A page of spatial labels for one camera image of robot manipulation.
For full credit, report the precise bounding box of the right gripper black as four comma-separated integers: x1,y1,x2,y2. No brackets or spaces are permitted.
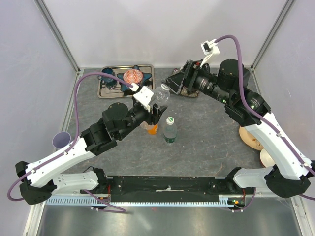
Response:
161,59,232,105

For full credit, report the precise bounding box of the clear plastic bottle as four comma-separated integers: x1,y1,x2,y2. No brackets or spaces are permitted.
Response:
140,84,171,130

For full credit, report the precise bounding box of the blue white bottle cap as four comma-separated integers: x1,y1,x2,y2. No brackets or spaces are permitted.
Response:
161,84,169,90

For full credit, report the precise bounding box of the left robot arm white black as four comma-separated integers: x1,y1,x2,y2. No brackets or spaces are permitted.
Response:
15,102,167,205

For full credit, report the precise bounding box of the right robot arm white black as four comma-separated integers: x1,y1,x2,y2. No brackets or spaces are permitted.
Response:
162,59,315,198

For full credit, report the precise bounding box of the right orange juice bottle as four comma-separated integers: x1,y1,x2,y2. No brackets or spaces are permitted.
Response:
147,124,158,135

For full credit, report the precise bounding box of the water bottle green label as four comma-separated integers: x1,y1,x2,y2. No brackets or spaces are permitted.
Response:
163,117,177,144

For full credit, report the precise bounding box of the black floral square plate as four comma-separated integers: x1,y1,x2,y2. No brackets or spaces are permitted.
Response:
171,68,199,98

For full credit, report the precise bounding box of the blue star-shaped plate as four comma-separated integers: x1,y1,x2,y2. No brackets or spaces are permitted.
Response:
116,65,153,86

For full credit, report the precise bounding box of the red patterned bowl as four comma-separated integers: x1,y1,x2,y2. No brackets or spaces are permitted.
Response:
123,69,143,84

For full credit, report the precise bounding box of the metal tray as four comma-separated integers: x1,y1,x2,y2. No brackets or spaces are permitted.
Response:
97,64,155,99

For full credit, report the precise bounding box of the blue mug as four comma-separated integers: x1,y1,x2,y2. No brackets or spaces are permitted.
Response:
98,67,116,83

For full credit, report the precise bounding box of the beige plate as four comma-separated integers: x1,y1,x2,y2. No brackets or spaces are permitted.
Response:
239,126,264,151

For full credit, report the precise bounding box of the purple cup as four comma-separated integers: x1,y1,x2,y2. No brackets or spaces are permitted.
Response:
52,131,71,149

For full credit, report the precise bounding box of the white bowl red rim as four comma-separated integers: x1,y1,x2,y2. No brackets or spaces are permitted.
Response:
259,149,275,168

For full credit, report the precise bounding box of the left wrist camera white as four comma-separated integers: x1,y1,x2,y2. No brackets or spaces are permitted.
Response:
130,83,154,112

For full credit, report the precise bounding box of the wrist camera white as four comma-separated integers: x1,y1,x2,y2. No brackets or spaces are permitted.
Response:
200,39,220,67
130,83,154,112

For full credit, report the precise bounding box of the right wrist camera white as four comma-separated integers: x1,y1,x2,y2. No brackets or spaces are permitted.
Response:
200,39,220,67

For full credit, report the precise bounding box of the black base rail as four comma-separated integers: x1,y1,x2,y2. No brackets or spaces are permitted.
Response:
81,168,255,204

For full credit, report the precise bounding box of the slotted cable duct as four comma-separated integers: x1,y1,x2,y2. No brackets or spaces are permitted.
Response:
45,196,245,208

